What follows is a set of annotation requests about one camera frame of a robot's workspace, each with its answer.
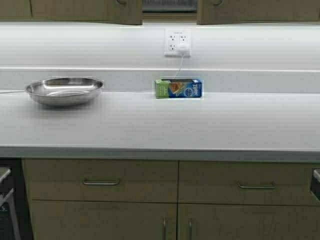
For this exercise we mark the cabinet door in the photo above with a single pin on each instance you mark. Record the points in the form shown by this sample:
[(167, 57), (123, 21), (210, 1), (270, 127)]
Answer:
[(84, 220), (123, 12), (211, 12), (248, 222)]

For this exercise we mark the aluminium foil tray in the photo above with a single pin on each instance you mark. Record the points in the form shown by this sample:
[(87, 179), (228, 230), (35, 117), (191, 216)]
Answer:
[(169, 6)]

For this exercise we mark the right robot base edge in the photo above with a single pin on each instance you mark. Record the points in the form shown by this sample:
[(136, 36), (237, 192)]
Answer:
[(315, 183)]

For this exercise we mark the left robot base edge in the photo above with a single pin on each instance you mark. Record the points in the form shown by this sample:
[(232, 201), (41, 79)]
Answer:
[(6, 184)]

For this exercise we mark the Ziploc bag box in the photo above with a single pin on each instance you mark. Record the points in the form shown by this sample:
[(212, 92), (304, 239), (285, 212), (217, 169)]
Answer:
[(178, 88)]

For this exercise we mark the right drawer front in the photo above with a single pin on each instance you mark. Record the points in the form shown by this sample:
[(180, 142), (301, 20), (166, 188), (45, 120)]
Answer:
[(208, 182)]

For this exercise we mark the drawer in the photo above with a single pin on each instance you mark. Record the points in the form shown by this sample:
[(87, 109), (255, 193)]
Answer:
[(208, 182), (145, 181)]

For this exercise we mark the stainless steel bowl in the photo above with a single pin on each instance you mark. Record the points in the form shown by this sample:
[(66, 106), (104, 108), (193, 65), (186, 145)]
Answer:
[(64, 91)]

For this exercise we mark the left drawer front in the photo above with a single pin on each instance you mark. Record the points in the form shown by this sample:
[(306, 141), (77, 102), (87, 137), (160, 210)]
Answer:
[(145, 181)]

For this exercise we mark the stainless steel microwave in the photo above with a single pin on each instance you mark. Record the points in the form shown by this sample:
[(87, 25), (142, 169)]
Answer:
[(9, 224)]

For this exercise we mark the white wall outlet plate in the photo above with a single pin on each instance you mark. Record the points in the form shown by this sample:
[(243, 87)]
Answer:
[(174, 37)]

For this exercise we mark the left drawer handle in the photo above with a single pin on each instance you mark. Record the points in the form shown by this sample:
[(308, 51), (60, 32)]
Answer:
[(112, 182)]

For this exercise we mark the drawer handle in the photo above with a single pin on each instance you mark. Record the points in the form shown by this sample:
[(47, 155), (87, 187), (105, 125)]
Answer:
[(112, 182), (257, 186)]

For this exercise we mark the left door handle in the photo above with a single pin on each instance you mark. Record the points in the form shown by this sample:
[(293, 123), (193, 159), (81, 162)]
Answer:
[(164, 228)]

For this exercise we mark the door handle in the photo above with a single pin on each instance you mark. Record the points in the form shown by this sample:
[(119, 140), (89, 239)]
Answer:
[(190, 228), (164, 228)]

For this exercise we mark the right door handle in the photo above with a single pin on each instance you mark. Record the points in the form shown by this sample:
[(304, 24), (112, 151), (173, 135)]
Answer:
[(190, 228)]

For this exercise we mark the right drawer handle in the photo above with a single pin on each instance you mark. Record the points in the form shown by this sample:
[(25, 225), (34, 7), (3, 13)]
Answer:
[(257, 186)]

